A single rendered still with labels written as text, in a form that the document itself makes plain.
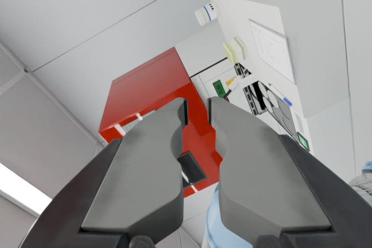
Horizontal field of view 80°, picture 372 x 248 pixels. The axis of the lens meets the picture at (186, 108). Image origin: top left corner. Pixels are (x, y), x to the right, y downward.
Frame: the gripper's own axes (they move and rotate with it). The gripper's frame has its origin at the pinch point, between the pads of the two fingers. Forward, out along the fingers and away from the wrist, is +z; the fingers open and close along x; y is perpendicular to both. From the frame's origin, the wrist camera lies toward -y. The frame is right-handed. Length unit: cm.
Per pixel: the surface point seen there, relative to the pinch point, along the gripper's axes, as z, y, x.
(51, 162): 141, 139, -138
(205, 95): 105, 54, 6
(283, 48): 46, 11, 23
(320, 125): 48, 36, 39
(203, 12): 95, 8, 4
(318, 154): 48, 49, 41
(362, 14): 48, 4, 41
